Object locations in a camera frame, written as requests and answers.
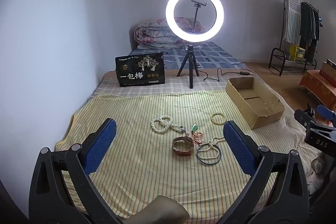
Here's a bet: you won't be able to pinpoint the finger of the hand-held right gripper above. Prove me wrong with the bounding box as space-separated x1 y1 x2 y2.
316 105 336 123
294 108 336 153

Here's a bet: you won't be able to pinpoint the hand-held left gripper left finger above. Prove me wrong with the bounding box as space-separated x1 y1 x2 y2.
29 118 124 224

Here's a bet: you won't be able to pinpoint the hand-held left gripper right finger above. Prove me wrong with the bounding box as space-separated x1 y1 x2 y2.
223 120 311 224

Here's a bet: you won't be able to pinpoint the thin pearl necklace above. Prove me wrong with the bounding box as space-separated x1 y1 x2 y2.
196 136 226 161

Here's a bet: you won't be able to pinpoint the thin black bangles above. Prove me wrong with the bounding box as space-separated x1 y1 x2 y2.
197 144 223 165

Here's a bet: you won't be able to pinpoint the cardboard box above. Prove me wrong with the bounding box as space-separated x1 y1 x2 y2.
226 77 285 130

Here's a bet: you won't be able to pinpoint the green pendant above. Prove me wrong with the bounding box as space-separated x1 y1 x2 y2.
189 124 205 145

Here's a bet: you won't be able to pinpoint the watch with red-brown strap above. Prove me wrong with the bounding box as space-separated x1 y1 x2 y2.
172 136 197 159

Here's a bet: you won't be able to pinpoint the thick twisted pearl necklace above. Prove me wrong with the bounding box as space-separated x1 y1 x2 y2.
151 115 187 134

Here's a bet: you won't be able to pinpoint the person's right hand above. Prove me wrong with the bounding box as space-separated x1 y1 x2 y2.
310 152 328 174

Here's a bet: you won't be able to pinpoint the yellow striped cloth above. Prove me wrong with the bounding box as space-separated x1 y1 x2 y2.
55 90 298 224

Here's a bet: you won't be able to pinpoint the yellow crate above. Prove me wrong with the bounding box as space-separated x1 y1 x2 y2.
289 45 306 62

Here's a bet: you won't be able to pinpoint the beige cloth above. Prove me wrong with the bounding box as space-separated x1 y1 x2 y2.
123 195 190 224

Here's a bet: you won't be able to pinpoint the black snack bag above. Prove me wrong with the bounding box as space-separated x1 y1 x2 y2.
115 52 165 87

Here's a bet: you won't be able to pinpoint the dark hanging clothes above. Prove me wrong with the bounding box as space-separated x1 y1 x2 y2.
299 1 321 62

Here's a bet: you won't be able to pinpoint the checked bed sheet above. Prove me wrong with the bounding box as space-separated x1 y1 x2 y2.
95 70 327 224

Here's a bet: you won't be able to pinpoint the black clothes rack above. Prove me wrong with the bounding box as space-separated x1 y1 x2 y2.
268 0 322 76

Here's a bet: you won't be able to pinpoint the blue patterned bed sheet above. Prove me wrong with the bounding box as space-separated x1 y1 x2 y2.
129 41 248 71

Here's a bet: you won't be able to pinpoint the striped towel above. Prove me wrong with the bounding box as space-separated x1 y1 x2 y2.
284 0 302 45

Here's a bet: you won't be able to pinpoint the folded floral quilt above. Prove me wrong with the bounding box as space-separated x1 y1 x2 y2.
134 17 206 50

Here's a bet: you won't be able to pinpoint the phone holder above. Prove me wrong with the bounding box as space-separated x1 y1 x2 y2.
191 0 208 33

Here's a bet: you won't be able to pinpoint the cream bead bracelet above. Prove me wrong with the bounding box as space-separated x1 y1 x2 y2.
210 112 227 125

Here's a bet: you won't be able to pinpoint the black power cable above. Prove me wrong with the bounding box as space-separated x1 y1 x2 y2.
198 68 240 81

